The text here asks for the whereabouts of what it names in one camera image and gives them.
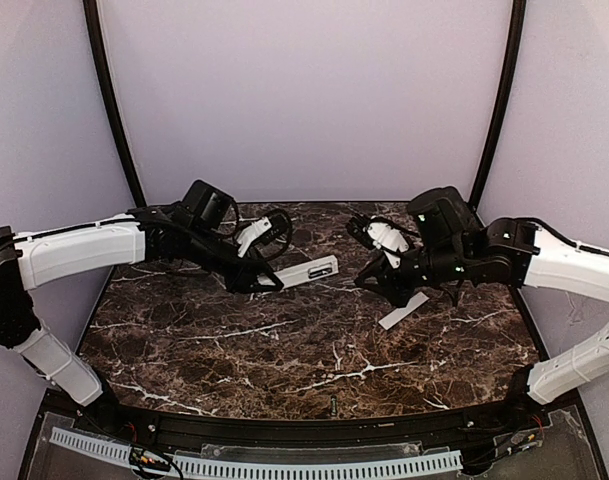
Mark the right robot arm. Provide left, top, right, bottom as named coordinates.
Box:
left=347, top=186, right=609, bottom=405

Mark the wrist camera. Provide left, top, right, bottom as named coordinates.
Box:
left=346, top=214, right=374, bottom=250
left=260, top=209, right=292, bottom=245

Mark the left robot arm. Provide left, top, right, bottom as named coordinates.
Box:
left=0, top=180, right=293, bottom=406

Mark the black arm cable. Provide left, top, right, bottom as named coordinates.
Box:
left=441, top=279, right=465, bottom=307
left=223, top=199, right=294, bottom=264

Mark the black front rail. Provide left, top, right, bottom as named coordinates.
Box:
left=116, top=402, right=521, bottom=448

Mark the black right frame post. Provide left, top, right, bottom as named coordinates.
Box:
left=468, top=0, right=527, bottom=212

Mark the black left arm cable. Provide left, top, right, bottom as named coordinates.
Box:
left=223, top=199, right=294, bottom=264

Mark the white battery cover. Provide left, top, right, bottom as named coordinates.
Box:
left=378, top=292, right=429, bottom=330

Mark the black frame post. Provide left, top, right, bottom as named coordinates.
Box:
left=82, top=0, right=147, bottom=207
left=468, top=0, right=527, bottom=212

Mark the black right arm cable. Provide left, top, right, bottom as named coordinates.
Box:
left=441, top=279, right=465, bottom=307

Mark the white cable duct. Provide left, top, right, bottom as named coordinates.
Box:
left=49, top=427, right=463, bottom=479

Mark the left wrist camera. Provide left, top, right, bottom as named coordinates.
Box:
left=260, top=209, right=292, bottom=245

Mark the white remote control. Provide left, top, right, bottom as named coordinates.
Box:
left=275, top=255, right=339, bottom=289

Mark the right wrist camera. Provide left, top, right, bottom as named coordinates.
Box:
left=346, top=214, right=374, bottom=250

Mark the black left frame post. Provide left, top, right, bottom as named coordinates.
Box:
left=82, top=0, right=147, bottom=207

